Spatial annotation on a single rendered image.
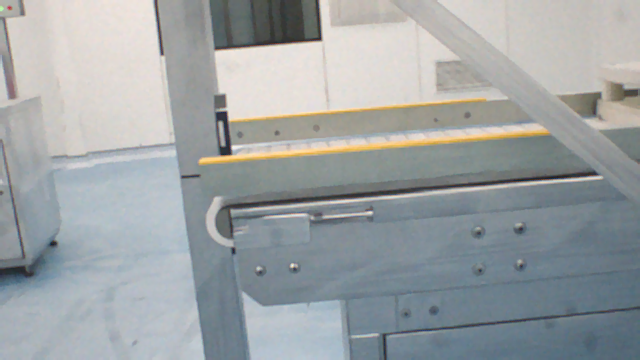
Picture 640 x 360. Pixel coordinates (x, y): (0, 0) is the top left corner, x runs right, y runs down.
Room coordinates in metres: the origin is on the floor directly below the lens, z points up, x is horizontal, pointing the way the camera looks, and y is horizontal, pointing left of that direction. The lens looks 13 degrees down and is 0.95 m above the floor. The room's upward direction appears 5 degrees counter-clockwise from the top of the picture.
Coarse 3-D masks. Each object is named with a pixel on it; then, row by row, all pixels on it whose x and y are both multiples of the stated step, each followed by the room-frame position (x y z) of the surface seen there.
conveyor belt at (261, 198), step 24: (600, 120) 0.82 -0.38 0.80; (288, 144) 0.83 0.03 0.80; (312, 144) 0.82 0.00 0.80; (336, 144) 0.80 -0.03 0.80; (552, 168) 0.58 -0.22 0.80; (576, 168) 0.58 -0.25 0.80; (288, 192) 0.58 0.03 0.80; (312, 192) 0.58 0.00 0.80; (336, 192) 0.58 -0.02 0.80; (360, 192) 0.58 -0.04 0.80; (216, 240) 0.58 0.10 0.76
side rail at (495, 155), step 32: (608, 128) 0.57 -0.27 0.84; (256, 160) 0.56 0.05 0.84; (288, 160) 0.56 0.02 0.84; (320, 160) 0.57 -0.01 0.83; (352, 160) 0.57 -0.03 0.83; (384, 160) 0.57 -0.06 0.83; (416, 160) 0.57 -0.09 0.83; (448, 160) 0.57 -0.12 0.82; (480, 160) 0.57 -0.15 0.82; (512, 160) 0.57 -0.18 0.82; (544, 160) 0.57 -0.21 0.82; (576, 160) 0.57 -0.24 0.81; (224, 192) 0.56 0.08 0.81; (256, 192) 0.56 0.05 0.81
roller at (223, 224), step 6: (234, 204) 0.58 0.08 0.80; (240, 204) 0.59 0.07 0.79; (246, 204) 0.60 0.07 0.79; (252, 204) 0.62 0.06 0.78; (222, 210) 0.58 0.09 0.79; (228, 210) 0.58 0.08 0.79; (216, 216) 0.58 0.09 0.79; (222, 216) 0.58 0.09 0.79; (228, 216) 0.58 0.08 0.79; (216, 222) 0.58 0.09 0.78; (222, 222) 0.58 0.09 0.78; (228, 222) 0.58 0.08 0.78; (216, 228) 0.58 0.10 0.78; (222, 228) 0.58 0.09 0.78; (228, 228) 0.58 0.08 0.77; (222, 234) 0.58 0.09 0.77; (228, 234) 0.58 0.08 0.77
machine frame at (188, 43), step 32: (160, 0) 0.85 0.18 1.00; (192, 0) 0.85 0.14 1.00; (192, 32) 0.85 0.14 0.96; (192, 64) 0.85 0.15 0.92; (192, 96) 0.85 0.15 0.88; (192, 128) 0.85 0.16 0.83; (192, 160) 0.85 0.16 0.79; (192, 192) 0.85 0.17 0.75; (192, 224) 0.85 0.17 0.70; (192, 256) 0.85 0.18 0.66; (224, 256) 0.85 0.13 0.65; (224, 288) 0.85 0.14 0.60; (224, 320) 0.85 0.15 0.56; (224, 352) 0.85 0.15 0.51
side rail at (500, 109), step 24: (576, 96) 0.84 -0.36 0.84; (600, 96) 0.84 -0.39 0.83; (624, 96) 0.84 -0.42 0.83; (264, 120) 0.84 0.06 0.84; (288, 120) 0.84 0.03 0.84; (312, 120) 0.84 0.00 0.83; (336, 120) 0.84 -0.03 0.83; (360, 120) 0.84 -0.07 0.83; (384, 120) 0.84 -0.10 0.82; (408, 120) 0.84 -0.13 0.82; (432, 120) 0.84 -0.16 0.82; (456, 120) 0.84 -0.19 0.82; (480, 120) 0.84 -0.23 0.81; (504, 120) 0.84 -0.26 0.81; (528, 120) 0.84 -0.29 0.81; (240, 144) 0.84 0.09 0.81
